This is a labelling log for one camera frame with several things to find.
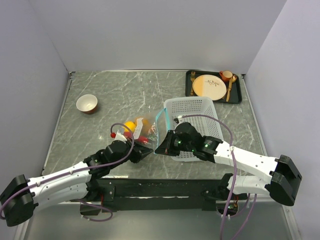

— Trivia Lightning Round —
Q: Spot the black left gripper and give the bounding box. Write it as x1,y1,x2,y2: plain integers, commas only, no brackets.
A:
109,136,153,169

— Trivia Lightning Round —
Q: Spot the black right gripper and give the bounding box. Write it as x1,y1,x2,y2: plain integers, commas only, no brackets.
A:
155,130,195,157

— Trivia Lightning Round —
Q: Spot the red chili pepper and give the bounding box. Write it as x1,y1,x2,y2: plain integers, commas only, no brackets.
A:
124,132,149,144

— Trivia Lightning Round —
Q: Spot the clear zip top bag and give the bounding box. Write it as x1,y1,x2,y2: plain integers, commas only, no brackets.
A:
126,108,172,151

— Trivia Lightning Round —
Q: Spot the yellow orange fruit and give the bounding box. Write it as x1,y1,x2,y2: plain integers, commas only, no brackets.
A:
124,121,137,132

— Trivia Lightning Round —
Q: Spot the orange mango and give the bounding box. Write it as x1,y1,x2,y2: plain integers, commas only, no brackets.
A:
134,117,150,127

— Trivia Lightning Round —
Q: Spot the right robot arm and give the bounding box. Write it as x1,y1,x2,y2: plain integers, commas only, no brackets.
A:
155,122,302,207

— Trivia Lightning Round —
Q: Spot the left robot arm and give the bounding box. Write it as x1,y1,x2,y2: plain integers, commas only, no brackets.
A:
0,140,153,227

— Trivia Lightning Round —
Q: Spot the white plastic basket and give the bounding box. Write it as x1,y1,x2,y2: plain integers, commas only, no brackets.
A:
163,96,223,162

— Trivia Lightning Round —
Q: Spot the white brown bowl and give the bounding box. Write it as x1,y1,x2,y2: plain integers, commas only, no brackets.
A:
75,94,98,115

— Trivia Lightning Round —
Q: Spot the black serving tray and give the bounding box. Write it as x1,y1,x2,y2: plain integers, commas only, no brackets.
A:
185,70,242,104

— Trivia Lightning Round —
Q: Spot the cream orange plate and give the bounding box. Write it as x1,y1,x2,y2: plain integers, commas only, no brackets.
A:
193,74,227,101

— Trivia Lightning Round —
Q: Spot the gold fork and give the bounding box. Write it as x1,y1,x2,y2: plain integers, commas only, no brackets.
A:
189,71,196,97

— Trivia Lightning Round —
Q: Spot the orange coffee cup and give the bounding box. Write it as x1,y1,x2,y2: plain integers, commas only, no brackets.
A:
219,70,233,82

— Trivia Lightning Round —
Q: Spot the gold spoon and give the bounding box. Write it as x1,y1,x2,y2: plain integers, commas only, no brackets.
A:
226,74,237,102

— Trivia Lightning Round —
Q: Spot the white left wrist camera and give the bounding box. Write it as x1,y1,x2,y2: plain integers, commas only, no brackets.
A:
110,130,127,142

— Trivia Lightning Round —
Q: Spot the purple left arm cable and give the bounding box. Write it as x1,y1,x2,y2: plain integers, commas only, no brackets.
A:
0,122,135,223

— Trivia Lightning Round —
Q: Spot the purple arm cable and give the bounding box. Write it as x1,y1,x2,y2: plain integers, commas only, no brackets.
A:
179,114,258,240
0,122,135,223

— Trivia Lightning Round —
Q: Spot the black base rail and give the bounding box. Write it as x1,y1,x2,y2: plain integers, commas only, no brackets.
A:
80,173,233,212

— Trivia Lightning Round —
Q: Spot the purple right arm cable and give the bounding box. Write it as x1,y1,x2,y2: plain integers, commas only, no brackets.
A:
179,114,258,240

